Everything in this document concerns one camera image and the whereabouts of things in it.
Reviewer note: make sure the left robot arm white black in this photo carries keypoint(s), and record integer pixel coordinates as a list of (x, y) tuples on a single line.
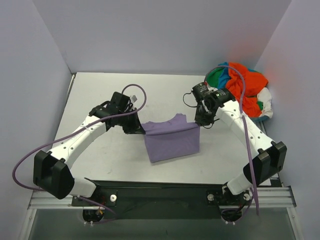
[(52, 169)]

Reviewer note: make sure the blue t shirt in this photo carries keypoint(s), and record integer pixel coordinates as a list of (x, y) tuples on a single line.
[(223, 76)]

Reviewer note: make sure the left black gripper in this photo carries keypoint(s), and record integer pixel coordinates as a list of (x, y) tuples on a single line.
[(133, 122)]

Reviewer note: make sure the white t shirt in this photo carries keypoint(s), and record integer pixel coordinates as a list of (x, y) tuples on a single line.
[(265, 98)]

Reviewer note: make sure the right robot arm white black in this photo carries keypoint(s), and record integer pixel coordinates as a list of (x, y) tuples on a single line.
[(267, 157)]

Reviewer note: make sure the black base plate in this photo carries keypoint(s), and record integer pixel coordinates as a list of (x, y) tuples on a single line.
[(125, 200)]

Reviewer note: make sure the green t shirt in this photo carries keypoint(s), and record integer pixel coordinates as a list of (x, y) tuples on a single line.
[(212, 78)]

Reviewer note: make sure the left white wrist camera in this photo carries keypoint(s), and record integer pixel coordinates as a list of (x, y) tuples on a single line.
[(133, 98)]

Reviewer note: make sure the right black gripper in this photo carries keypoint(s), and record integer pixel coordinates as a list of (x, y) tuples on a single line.
[(203, 118)]

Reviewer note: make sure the orange t shirt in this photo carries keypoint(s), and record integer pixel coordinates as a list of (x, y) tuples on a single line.
[(254, 83)]

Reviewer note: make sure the purple t shirt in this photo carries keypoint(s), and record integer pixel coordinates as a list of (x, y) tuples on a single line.
[(171, 139)]

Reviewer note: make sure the teal laundry basket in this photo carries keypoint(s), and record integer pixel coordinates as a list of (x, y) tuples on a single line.
[(260, 119)]

